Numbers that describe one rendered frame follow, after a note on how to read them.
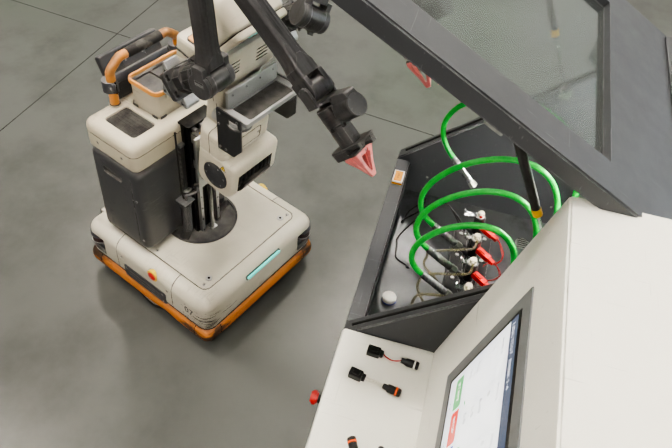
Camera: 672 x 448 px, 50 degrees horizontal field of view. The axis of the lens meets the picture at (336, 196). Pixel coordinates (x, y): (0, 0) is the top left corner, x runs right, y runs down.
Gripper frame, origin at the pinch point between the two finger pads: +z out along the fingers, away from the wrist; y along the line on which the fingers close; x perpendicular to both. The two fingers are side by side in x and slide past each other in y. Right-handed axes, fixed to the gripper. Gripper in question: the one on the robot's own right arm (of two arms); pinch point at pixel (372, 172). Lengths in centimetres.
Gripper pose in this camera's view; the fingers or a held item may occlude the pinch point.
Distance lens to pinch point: 173.6
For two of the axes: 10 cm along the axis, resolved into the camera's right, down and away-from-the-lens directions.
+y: 6.4, -2.2, -7.4
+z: 5.7, 7.8, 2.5
